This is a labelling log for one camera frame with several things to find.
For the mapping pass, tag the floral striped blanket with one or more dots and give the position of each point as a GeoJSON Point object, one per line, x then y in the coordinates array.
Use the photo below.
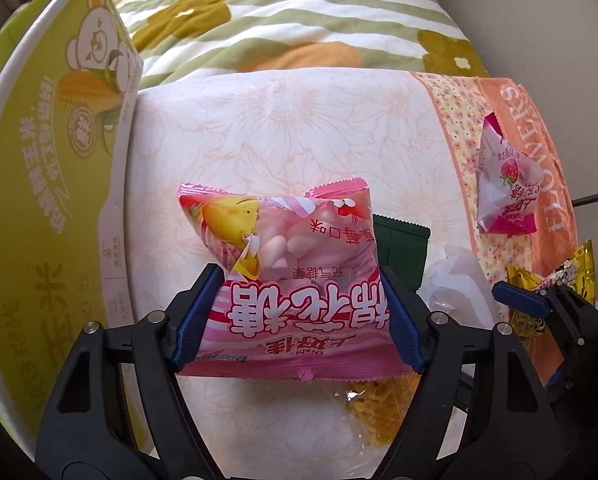
{"type": "Point", "coordinates": [279, 15]}

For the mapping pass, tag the large pink marshmallow packet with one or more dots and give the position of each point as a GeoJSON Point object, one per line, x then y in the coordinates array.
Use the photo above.
{"type": "Point", "coordinates": [289, 270]}

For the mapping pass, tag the orange snack packet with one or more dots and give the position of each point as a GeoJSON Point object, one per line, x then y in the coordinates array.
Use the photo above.
{"type": "Point", "coordinates": [379, 410]}

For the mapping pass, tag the white and orange floral cloth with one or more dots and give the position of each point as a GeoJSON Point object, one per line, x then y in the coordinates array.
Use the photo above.
{"type": "Point", "coordinates": [289, 130]}

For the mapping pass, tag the yellow snack packet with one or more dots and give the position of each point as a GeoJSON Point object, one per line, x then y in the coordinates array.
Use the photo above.
{"type": "Point", "coordinates": [564, 272]}

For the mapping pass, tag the small pink strawberry packet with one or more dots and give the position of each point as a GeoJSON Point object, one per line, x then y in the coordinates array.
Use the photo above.
{"type": "Point", "coordinates": [509, 185]}

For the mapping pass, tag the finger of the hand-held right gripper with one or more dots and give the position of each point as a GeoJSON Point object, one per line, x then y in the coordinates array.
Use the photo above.
{"type": "Point", "coordinates": [521, 300]}

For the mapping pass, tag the dark green packet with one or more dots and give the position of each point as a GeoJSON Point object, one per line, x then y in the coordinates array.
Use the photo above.
{"type": "Point", "coordinates": [404, 255]}

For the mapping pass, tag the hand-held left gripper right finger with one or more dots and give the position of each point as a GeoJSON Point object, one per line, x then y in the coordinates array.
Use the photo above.
{"type": "Point", "coordinates": [404, 320]}

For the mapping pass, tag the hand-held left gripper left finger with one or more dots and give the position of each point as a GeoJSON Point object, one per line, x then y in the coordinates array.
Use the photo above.
{"type": "Point", "coordinates": [199, 315]}

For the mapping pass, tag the green cardboard box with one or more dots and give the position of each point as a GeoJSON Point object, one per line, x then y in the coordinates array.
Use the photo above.
{"type": "Point", "coordinates": [44, 210]}

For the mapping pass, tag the white plastic packet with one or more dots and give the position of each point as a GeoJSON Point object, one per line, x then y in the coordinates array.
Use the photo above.
{"type": "Point", "coordinates": [459, 280]}

